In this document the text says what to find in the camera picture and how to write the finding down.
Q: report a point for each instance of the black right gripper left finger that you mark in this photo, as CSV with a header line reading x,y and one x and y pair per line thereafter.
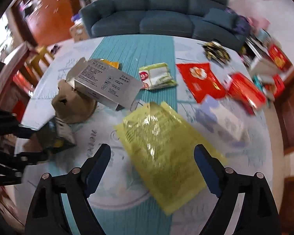
x,y
46,214

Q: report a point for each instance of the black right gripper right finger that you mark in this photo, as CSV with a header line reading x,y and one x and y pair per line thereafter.
x,y
259,214

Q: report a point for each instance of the red white box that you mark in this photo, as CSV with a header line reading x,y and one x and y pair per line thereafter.
x,y
222,122

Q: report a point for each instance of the yellow plastic bag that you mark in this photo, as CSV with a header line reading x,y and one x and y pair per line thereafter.
x,y
166,151

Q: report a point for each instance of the red paper bag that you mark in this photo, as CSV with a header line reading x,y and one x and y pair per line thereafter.
x,y
243,90

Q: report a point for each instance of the grey cardboard box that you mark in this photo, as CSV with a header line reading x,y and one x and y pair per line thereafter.
x,y
105,84

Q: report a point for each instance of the small red box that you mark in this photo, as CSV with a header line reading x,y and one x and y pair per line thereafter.
x,y
277,87

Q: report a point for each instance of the red snack packet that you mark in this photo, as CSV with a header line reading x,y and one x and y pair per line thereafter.
x,y
201,81

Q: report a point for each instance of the cardboard box on floor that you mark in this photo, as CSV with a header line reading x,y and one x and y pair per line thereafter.
x,y
78,32

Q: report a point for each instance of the red gift box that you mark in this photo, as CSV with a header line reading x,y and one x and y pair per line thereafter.
x,y
279,58

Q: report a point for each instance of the brown wooden door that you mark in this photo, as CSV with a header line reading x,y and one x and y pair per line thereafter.
x,y
44,22

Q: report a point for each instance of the gold black crumpled wrapper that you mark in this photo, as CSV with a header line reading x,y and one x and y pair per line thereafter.
x,y
215,52

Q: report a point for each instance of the green white wipes pack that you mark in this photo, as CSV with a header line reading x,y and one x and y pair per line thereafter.
x,y
156,76

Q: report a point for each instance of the blue sofa cushion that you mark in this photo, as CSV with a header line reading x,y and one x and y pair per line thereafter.
x,y
221,18

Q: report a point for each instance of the teal fabric sofa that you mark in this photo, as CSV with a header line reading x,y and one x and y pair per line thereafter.
x,y
182,18

